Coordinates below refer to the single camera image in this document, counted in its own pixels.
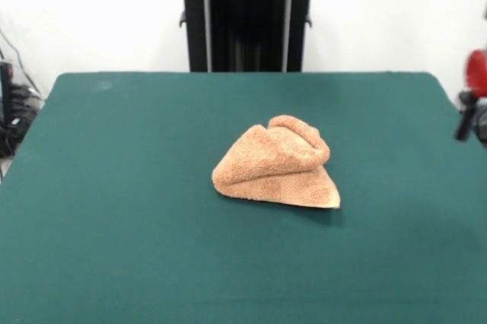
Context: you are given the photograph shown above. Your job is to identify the dark green table cloth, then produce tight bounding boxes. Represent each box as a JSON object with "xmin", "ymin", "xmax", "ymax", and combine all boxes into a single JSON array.
[{"xmin": 0, "ymin": 71, "xmax": 487, "ymax": 324}]

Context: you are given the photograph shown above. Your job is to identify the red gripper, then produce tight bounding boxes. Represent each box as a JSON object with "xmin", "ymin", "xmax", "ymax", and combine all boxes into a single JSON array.
[{"xmin": 454, "ymin": 49, "xmax": 487, "ymax": 141}]

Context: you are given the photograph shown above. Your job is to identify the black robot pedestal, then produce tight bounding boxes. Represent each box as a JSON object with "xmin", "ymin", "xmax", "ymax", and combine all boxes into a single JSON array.
[{"xmin": 167, "ymin": 0, "xmax": 329, "ymax": 73}]

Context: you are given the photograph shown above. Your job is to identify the tan terry cloth towel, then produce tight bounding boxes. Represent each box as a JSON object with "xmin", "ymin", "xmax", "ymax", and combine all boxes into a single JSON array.
[{"xmin": 212, "ymin": 114, "xmax": 342, "ymax": 211}]

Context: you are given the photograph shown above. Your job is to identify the grey cable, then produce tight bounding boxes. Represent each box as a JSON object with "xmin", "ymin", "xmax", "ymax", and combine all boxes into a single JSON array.
[{"xmin": 0, "ymin": 29, "xmax": 41, "ymax": 95}]

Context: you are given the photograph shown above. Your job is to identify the black plug bundle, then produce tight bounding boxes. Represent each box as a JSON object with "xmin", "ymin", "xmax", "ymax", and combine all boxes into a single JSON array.
[{"xmin": 9, "ymin": 84, "xmax": 43, "ymax": 113}]

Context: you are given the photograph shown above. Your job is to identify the black upright device, red light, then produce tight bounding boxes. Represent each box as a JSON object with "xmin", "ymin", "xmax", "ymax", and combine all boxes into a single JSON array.
[{"xmin": 0, "ymin": 60, "xmax": 15, "ymax": 157}]

